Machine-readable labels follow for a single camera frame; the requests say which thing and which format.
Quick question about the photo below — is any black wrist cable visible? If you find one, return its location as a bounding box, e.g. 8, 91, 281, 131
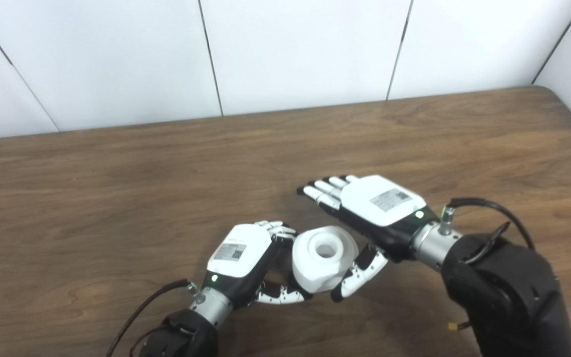
106, 279, 200, 357
439, 197, 537, 264

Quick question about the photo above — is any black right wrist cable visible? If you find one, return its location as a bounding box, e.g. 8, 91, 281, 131
439, 197, 537, 264

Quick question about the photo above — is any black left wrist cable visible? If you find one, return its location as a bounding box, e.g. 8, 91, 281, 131
106, 279, 200, 357

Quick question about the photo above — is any round white plastic piece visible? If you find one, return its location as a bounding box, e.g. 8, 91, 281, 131
292, 226, 359, 295

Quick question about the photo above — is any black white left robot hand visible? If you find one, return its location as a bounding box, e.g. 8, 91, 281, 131
202, 221, 313, 310

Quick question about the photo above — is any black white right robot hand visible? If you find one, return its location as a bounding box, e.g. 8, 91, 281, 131
296, 175, 440, 303

